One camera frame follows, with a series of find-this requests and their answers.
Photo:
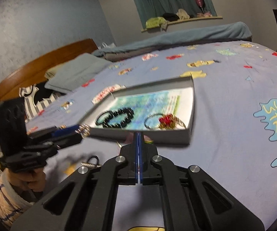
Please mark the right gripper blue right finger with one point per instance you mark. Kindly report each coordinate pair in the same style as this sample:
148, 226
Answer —
190, 198

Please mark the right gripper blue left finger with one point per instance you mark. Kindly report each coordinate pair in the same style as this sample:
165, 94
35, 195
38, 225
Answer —
86, 199

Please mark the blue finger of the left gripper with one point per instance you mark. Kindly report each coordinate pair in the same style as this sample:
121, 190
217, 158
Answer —
55, 144
54, 132

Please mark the red bead gold chain jewelry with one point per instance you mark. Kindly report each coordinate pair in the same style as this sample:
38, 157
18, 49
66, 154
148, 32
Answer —
170, 122

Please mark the pearl hair clip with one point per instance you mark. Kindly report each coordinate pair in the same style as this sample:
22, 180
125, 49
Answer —
90, 165

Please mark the silver wire bangle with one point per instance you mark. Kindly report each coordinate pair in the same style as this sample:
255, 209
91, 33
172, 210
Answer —
152, 122

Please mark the person's left hand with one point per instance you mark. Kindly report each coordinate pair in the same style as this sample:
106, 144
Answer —
25, 181

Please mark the striped black white pillow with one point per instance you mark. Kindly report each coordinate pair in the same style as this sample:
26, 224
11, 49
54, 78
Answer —
37, 98

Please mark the olive pillow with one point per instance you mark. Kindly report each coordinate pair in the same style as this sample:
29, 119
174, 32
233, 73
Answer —
51, 72

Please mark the grey-blue pillow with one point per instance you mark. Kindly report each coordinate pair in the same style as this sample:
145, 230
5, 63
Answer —
76, 72

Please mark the wooden headboard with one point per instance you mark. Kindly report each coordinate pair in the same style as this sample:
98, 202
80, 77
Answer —
34, 71

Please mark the blue cartoon bedsheet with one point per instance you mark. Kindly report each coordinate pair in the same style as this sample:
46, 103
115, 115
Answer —
234, 133

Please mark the grey shallow cardboard box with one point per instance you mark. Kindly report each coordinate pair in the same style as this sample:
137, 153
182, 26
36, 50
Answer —
179, 136

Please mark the printed blue green paper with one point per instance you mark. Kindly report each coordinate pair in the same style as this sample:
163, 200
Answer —
178, 102

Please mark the green cloth on sill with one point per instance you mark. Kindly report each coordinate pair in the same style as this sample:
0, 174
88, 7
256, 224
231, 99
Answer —
156, 22

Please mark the black cloth on sill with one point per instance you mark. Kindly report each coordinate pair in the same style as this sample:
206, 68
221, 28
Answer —
170, 17

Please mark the wooden window sill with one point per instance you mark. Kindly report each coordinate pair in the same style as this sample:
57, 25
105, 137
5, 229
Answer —
168, 23

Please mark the teal folded blanket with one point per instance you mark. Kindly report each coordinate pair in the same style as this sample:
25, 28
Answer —
221, 33

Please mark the beige cloth on sill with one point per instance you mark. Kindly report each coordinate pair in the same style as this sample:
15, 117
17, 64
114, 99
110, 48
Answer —
182, 14

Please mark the pink balloon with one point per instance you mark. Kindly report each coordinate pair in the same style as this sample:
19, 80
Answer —
200, 4

